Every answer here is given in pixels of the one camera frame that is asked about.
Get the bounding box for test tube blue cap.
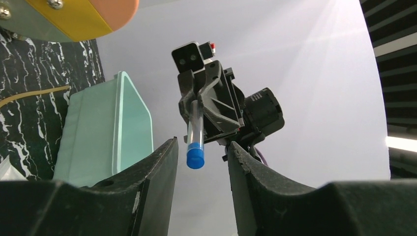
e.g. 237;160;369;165
186;100;205;170

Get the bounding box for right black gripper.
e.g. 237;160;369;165
177;60;244;145

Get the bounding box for small white sachet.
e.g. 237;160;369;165
0;157;27;181

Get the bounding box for teal plastic bin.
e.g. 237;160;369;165
53;71;154;187

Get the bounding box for round pastel drawer cabinet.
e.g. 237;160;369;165
0;0;140;42

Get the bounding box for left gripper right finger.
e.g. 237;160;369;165
228;142;417;236

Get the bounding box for yellow rubber tubing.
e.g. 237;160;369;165
0;85;70;107

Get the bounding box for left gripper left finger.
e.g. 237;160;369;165
0;138;179;236

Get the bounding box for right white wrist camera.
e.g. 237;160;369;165
171;41;216;73

